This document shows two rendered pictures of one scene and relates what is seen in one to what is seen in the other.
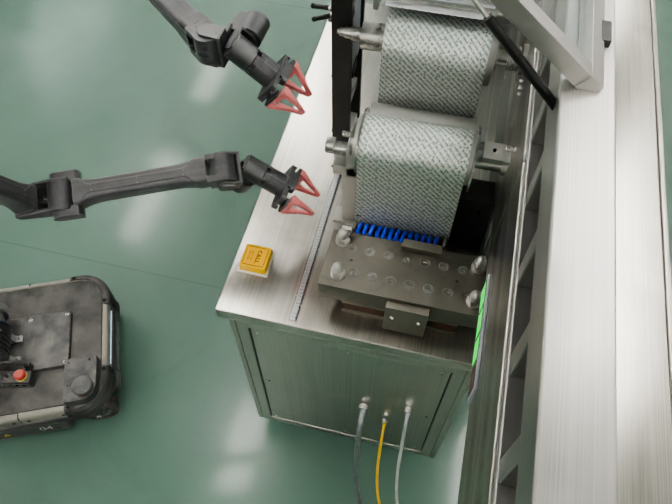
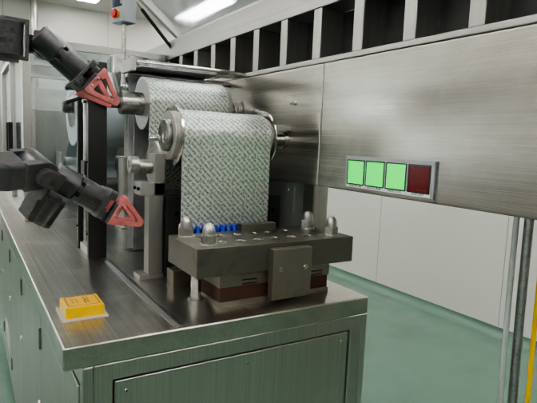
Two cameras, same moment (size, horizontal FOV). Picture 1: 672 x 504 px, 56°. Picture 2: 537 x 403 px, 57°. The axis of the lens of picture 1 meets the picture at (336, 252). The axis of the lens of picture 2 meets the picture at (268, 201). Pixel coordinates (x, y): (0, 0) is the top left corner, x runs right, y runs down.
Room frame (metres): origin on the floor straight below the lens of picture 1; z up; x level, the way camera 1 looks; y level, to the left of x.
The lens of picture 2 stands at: (-0.01, 0.62, 1.24)
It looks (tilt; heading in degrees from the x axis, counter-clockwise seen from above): 7 degrees down; 315
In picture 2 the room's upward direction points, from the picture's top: 2 degrees clockwise
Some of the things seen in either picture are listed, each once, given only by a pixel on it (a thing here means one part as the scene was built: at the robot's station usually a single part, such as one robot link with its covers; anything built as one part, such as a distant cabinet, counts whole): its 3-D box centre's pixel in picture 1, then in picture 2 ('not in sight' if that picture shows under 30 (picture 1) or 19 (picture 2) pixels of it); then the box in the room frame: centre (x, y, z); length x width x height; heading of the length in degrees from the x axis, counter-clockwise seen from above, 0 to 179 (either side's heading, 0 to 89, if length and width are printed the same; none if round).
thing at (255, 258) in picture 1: (255, 258); (81, 306); (0.89, 0.21, 0.91); 0.07 x 0.07 x 0.02; 76
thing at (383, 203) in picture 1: (404, 208); (226, 195); (0.90, -0.16, 1.11); 0.23 x 0.01 x 0.18; 76
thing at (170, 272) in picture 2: not in sight; (224, 271); (0.90, -0.16, 0.92); 0.28 x 0.04 x 0.04; 76
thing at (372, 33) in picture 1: (374, 36); (131, 103); (1.24, -0.09, 1.33); 0.06 x 0.06 x 0.06; 76
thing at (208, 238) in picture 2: (337, 269); (208, 233); (0.77, 0.00, 1.05); 0.04 x 0.04 x 0.04
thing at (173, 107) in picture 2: (362, 140); (172, 135); (0.99, -0.06, 1.25); 0.15 x 0.01 x 0.15; 166
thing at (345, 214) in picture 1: (345, 181); (148, 216); (1.03, -0.02, 1.05); 0.06 x 0.05 x 0.31; 76
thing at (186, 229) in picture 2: (342, 235); (186, 226); (0.86, -0.02, 1.05); 0.04 x 0.04 x 0.04
